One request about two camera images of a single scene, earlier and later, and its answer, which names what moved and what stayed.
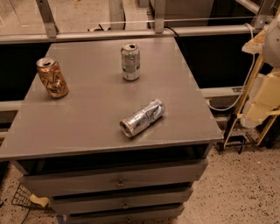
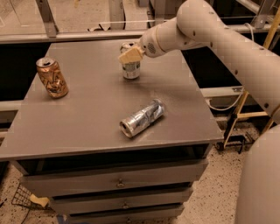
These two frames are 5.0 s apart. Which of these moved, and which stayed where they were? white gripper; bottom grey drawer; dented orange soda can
Moved: white gripper
Stayed: bottom grey drawer; dented orange soda can
